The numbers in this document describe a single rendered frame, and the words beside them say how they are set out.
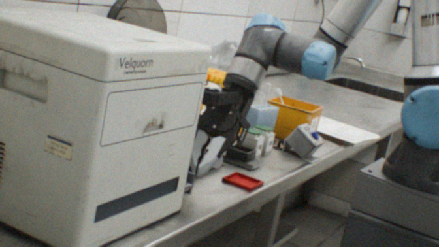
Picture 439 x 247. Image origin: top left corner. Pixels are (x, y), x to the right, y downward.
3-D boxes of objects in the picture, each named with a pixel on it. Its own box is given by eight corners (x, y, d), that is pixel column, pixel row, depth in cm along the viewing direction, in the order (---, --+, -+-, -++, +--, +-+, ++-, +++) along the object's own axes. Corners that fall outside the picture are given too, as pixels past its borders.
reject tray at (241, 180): (249, 191, 130) (250, 187, 130) (221, 180, 133) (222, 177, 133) (263, 185, 136) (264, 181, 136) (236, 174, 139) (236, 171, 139)
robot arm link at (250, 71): (260, 61, 125) (225, 52, 128) (251, 82, 123) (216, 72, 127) (270, 78, 131) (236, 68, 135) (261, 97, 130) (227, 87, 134)
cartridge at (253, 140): (253, 161, 152) (259, 134, 150) (236, 155, 154) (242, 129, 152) (260, 158, 155) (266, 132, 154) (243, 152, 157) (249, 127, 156)
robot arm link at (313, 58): (344, 45, 131) (295, 31, 135) (332, 45, 121) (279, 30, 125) (333, 81, 133) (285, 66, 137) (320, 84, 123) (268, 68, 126)
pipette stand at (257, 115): (255, 148, 164) (264, 111, 161) (234, 139, 168) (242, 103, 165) (276, 144, 172) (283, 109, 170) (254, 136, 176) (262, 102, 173)
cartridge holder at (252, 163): (251, 170, 144) (254, 156, 143) (217, 159, 148) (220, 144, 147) (260, 166, 148) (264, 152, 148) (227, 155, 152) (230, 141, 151)
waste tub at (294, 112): (303, 146, 175) (311, 112, 173) (259, 133, 180) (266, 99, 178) (315, 139, 187) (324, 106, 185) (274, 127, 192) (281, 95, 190)
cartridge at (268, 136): (264, 157, 157) (270, 131, 156) (247, 151, 159) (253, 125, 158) (270, 154, 161) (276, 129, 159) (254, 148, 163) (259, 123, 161)
